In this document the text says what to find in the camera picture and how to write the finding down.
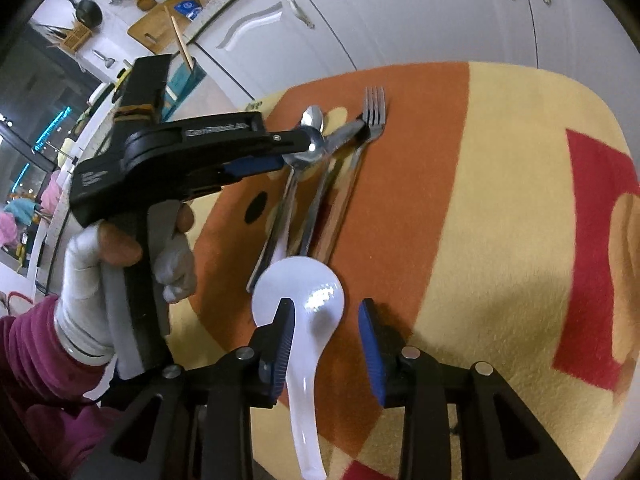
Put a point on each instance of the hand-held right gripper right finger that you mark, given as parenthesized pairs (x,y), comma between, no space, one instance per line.
(372,355)

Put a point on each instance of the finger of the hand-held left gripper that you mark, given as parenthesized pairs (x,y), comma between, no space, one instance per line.
(255,165)
(280,140)

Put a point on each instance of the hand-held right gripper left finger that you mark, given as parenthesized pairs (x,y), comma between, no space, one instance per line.
(279,355)

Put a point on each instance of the metal spoon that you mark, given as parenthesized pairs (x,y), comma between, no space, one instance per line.
(312,117)
(305,155)

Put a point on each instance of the metal fork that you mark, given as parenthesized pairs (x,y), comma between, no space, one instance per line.
(345,135)
(375,107)

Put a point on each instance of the white ceramic soup spoon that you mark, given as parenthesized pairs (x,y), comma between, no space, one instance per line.
(305,290)

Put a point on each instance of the wooden chopstick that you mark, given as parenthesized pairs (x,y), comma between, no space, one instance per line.
(182,45)

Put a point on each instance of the person's left forearm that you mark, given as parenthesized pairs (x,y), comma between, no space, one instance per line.
(35,385)

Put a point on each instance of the person's left hand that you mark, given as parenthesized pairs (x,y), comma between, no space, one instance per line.
(82,290)

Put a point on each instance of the white cabinet door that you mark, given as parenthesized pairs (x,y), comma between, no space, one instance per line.
(585,20)
(410,20)
(260,60)

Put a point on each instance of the white soap dish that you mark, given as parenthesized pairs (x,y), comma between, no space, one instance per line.
(100,94)

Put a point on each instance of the hanging metal peeler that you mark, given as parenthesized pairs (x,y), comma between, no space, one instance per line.
(106,60)

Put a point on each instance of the wooden cutting board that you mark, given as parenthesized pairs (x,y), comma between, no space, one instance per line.
(155,25)

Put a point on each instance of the blue white packet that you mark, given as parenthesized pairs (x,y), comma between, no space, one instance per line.
(189,9)

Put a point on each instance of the hanging black pan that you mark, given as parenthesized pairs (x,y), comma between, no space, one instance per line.
(87,11)

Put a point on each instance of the red orange yellow patterned mat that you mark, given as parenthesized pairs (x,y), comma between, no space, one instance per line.
(500,210)

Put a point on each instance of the bamboo wall rack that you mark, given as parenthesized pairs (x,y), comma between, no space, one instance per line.
(72,37)

